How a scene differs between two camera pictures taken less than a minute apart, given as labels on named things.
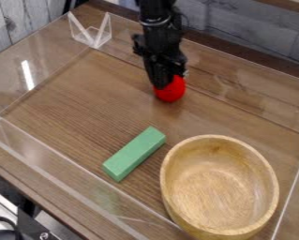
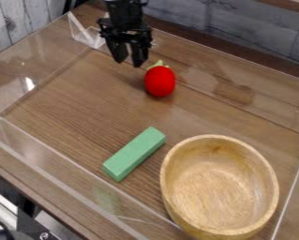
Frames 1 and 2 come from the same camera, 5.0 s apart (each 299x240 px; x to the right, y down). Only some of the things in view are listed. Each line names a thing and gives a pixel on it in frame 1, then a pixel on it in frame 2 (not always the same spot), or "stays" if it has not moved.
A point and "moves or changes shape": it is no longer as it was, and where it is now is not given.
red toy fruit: x=173 y=92 moves or changes shape
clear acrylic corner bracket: x=92 y=36 stays
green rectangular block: x=134 y=153 stays
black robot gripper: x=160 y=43 to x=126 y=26
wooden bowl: x=220 y=187 stays
